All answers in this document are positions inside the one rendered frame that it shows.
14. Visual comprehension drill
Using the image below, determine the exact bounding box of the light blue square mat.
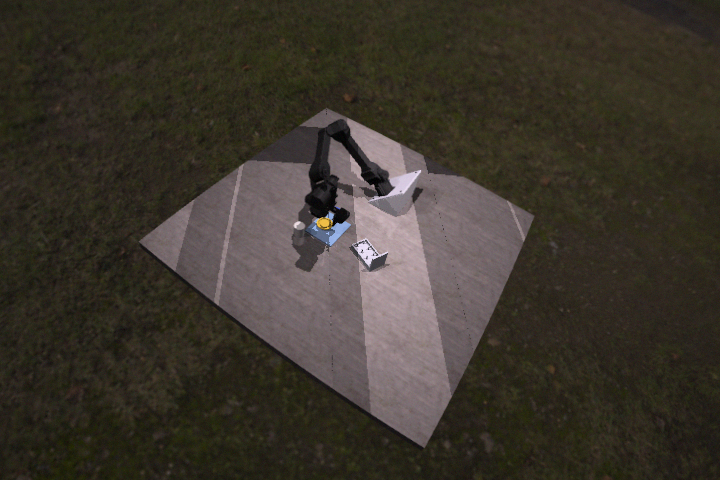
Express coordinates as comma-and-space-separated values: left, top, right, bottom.
305, 211, 351, 247

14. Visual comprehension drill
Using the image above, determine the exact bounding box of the gold round plate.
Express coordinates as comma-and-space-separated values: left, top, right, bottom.
316, 217, 332, 230

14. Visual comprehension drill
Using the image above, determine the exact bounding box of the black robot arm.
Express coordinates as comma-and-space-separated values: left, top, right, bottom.
309, 119, 395, 218

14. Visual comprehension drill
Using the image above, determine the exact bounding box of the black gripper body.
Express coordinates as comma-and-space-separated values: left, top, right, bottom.
304, 190, 350, 224

